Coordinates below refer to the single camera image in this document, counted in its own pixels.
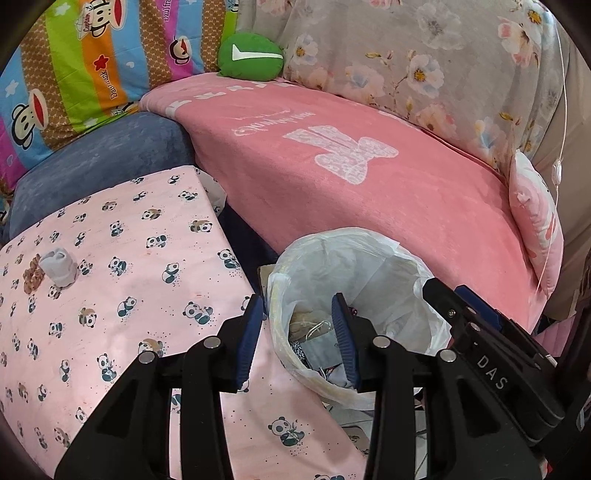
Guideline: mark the green plush cushion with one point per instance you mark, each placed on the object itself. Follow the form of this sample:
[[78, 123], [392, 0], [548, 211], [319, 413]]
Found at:
[[249, 69]]

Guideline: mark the pink brown scrunchie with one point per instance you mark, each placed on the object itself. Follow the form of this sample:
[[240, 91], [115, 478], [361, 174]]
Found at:
[[32, 277]]

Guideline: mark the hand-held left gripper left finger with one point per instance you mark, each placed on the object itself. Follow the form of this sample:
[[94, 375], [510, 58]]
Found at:
[[247, 344]]

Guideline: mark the beige trash bin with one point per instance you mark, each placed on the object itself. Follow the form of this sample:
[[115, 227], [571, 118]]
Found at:
[[295, 369]]

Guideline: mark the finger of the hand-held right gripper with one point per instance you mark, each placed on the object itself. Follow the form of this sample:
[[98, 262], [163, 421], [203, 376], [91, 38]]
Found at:
[[443, 300], [478, 307]]

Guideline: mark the striped monkey print pillow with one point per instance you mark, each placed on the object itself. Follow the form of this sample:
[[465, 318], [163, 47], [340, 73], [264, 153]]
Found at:
[[69, 69]]

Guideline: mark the blue velvet cushion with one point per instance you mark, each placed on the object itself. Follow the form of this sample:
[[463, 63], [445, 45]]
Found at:
[[115, 143]]

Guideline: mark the white plastic bin liner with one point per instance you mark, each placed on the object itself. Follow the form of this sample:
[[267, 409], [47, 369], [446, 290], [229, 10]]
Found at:
[[383, 286]]

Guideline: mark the small pink pillow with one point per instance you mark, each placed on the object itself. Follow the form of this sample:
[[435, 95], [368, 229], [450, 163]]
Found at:
[[535, 217]]

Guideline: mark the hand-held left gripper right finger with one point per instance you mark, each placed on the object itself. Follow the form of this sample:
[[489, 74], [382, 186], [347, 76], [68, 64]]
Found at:
[[344, 344]]

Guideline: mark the grey floral sheet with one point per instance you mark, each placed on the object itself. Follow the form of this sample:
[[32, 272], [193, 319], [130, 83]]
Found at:
[[369, 37]]

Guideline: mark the pink panda print cloth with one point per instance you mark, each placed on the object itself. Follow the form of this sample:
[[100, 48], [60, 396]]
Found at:
[[138, 300]]

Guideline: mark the pink blanket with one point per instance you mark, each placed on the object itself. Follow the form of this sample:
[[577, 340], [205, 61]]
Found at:
[[369, 221]]

